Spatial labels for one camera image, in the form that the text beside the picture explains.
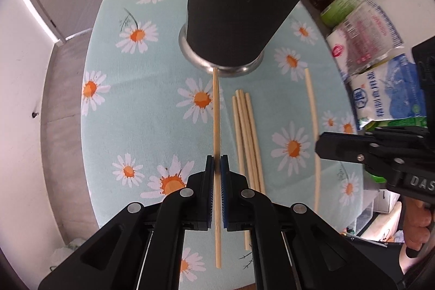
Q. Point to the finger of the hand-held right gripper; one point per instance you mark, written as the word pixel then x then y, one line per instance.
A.
pixel 401 135
pixel 343 147

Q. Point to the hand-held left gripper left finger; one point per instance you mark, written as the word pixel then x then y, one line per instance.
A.
pixel 210 181

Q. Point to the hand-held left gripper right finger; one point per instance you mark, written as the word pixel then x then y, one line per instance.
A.
pixel 225 181

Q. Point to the black utensil holder steel base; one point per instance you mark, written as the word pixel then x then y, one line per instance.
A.
pixel 241 4

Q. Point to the person's right hand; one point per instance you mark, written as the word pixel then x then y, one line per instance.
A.
pixel 416 223

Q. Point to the green sugar bag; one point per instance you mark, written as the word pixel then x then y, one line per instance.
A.
pixel 407 122

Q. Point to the white blue salt bag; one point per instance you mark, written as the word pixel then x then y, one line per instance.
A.
pixel 390 89

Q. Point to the clear bag red label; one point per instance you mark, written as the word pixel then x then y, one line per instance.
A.
pixel 363 35

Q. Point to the daisy print tablecloth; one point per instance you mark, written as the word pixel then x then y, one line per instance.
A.
pixel 146 79

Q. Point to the white plastic bag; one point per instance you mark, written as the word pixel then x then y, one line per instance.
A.
pixel 66 251

